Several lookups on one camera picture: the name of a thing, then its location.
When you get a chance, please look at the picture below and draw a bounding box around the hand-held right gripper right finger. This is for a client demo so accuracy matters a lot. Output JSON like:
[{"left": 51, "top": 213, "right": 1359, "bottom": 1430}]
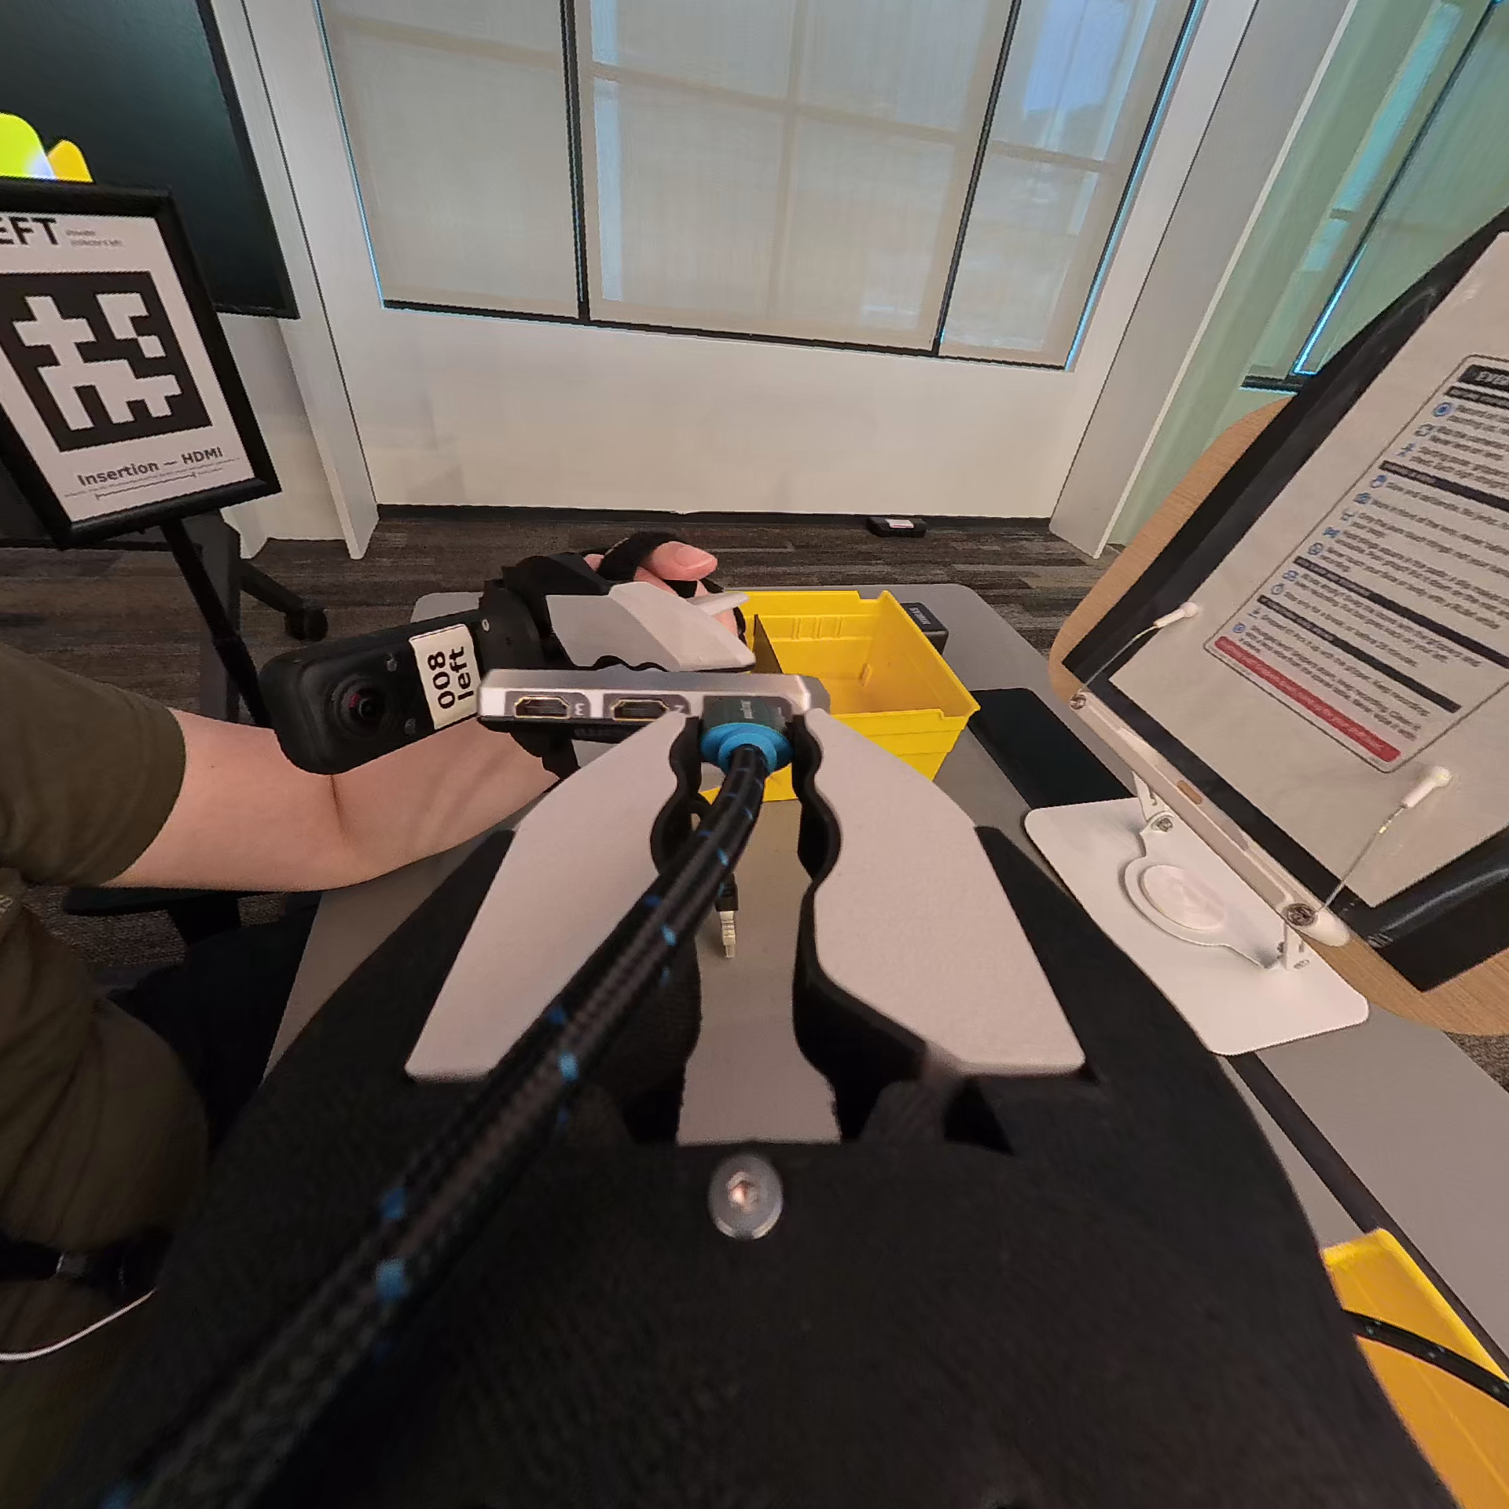
[{"left": 790, "top": 705, "right": 1089, "bottom": 1085}]

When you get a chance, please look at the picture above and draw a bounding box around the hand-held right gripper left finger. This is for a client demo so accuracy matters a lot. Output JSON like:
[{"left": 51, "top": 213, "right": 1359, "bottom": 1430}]
[{"left": 404, "top": 711, "right": 707, "bottom": 1087}]

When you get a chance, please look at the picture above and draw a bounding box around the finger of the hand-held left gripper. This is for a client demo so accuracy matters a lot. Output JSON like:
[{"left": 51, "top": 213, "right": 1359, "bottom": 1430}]
[{"left": 547, "top": 581, "right": 757, "bottom": 676}]

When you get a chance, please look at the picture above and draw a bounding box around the silver hdmi hub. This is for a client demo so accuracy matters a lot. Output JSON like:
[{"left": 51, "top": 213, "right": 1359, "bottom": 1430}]
[{"left": 477, "top": 668, "right": 832, "bottom": 757}]

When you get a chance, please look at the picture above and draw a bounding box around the black braided hdmi cable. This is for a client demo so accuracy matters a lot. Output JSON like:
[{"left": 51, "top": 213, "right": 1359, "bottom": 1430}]
[{"left": 101, "top": 693, "right": 792, "bottom": 1509}]

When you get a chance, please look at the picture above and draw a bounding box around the yellow plastic bin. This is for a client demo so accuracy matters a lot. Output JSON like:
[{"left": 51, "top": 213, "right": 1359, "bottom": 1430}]
[
  {"left": 726, "top": 589, "right": 983, "bottom": 805},
  {"left": 1321, "top": 1230, "right": 1509, "bottom": 1509}
]

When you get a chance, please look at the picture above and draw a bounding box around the person's left forearm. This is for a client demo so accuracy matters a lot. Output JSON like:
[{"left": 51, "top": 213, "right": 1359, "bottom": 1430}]
[{"left": 118, "top": 705, "right": 568, "bottom": 894}]

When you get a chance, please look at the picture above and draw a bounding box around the person's left hand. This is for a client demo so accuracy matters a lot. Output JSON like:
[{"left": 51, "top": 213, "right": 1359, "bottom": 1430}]
[{"left": 637, "top": 541, "right": 726, "bottom": 597}]

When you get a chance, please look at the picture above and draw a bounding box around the black phone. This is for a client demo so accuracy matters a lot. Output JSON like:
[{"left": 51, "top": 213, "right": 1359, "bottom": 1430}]
[{"left": 967, "top": 688, "right": 1137, "bottom": 805}]

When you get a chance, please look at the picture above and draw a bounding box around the black sign stand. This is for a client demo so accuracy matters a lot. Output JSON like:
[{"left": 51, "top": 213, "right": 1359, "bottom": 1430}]
[{"left": 0, "top": 508, "right": 277, "bottom": 738}]

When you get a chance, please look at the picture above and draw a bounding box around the white tablet stand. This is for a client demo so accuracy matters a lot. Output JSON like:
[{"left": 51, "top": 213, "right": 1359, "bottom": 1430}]
[{"left": 1023, "top": 678, "right": 1373, "bottom": 1060}]

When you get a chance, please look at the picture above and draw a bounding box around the person's torso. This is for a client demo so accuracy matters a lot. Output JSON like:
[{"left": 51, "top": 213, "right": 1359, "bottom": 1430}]
[{"left": 0, "top": 643, "right": 213, "bottom": 1509}]

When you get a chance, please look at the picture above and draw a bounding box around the black framed marker sign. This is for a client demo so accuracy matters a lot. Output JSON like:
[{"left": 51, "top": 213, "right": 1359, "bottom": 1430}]
[{"left": 0, "top": 178, "right": 282, "bottom": 547}]

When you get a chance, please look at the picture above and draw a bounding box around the framed instruction sheet stand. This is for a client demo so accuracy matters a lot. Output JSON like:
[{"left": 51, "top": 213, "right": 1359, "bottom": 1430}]
[{"left": 1048, "top": 394, "right": 1509, "bottom": 1070}]

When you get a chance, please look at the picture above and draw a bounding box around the black framed instruction sheet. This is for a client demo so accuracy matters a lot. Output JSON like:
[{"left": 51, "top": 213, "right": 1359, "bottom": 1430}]
[{"left": 1064, "top": 217, "right": 1509, "bottom": 994}]

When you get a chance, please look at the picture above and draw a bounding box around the thin black cable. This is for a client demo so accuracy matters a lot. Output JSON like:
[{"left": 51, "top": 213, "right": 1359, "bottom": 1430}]
[{"left": 1350, "top": 1311, "right": 1509, "bottom": 1382}]

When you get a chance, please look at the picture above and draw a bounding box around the dark wall screen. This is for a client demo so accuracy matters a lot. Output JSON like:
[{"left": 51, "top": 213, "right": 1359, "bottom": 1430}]
[{"left": 0, "top": 0, "right": 300, "bottom": 321}]

